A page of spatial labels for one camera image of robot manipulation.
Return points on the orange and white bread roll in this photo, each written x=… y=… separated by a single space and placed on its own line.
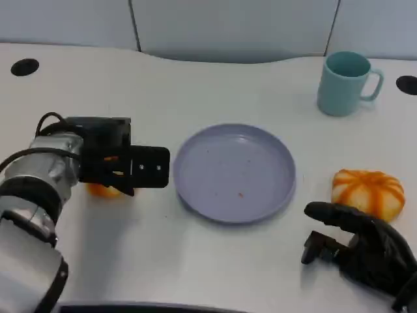
x=368 y=192
x=104 y=191

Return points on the grey partition panel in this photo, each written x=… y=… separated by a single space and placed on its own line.
x=234 y=29
x=378 y=26
x=65 y=23

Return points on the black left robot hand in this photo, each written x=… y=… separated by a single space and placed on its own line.
x=101 y=140

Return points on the lilac plate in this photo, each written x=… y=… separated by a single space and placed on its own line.
x=234 y=172

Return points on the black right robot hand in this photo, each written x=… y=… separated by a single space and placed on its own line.
x=378 y=254

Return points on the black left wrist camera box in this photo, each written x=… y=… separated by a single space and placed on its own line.
x=151 y=168

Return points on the pale green mug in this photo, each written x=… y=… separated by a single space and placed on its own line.
x=339 y=93

